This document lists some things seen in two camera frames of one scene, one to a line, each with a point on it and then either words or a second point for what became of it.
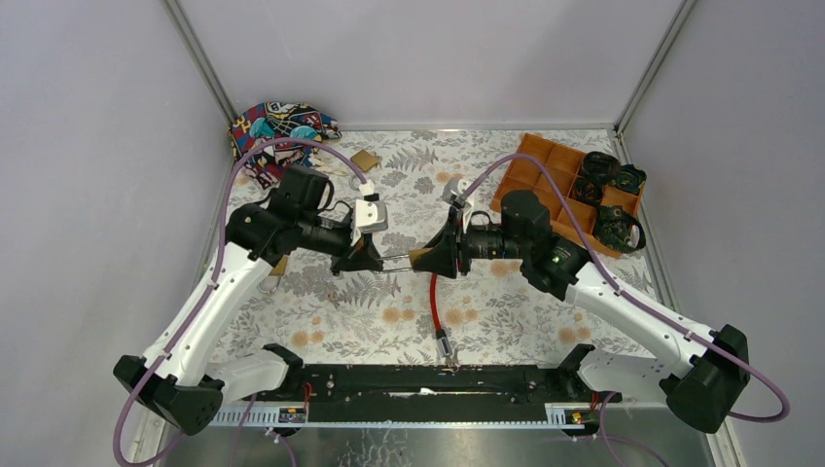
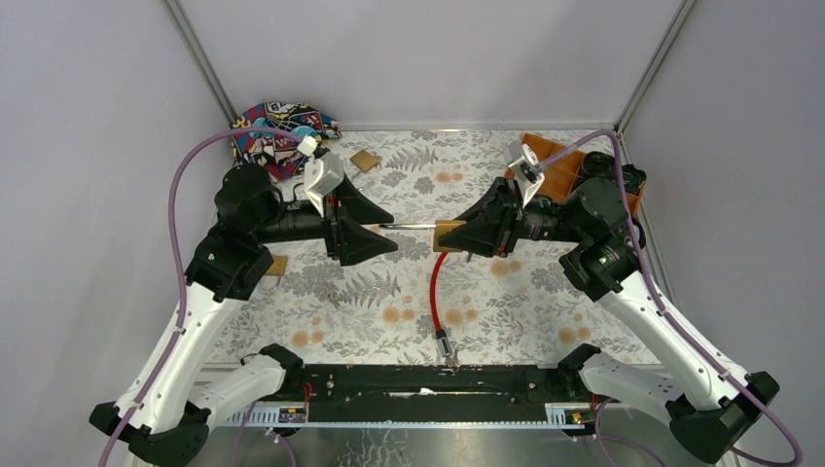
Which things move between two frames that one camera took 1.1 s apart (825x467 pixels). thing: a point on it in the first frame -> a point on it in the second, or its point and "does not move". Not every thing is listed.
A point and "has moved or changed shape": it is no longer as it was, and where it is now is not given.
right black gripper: (450, 246) -> (492, 224)
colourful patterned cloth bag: (279, 120) does not move
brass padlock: (278, 270) does not move
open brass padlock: (364, 160) does not move
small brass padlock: (412, 254) has moved or changed shape
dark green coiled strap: (630, 177) does not move
